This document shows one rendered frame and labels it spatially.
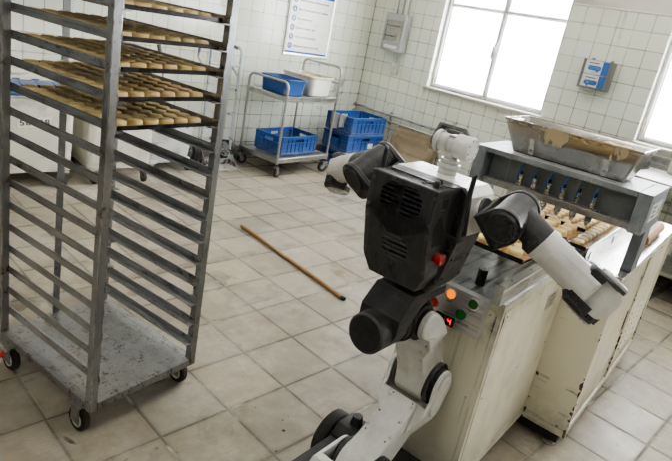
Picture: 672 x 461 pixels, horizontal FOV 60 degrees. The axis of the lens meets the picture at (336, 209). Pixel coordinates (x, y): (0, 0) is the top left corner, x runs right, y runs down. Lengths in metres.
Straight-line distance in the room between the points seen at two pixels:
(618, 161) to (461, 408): 1.11
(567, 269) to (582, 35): 4.62
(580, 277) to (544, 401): 1.34
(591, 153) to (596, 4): 3.59
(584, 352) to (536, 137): 0.90
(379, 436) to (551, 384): 1.01
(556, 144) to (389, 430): 1.32
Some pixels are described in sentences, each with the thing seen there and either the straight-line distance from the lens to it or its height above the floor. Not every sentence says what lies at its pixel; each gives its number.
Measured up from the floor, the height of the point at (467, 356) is 0.62.
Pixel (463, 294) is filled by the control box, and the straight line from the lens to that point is 1.90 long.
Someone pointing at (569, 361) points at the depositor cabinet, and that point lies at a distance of 2.65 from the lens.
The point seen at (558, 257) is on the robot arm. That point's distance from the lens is 1.47.
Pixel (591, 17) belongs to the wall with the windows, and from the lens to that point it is 5.97.
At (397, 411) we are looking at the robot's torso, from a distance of 1.97.
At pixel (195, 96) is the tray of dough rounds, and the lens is 2.11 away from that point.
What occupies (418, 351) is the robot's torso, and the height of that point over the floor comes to 0.67.
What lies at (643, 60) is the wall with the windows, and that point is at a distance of 5.76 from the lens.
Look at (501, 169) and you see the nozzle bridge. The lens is 2.65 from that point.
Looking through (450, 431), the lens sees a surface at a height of 0.33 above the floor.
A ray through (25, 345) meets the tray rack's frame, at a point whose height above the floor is 0.15.
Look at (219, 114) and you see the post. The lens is 2.14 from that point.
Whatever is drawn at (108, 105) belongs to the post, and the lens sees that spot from 1.84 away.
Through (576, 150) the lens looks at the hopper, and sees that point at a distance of 2.50.
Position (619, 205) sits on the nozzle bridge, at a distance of 2.52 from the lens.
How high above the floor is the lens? 1.57
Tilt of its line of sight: 18 degrees down
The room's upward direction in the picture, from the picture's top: 11 degrees clockwise
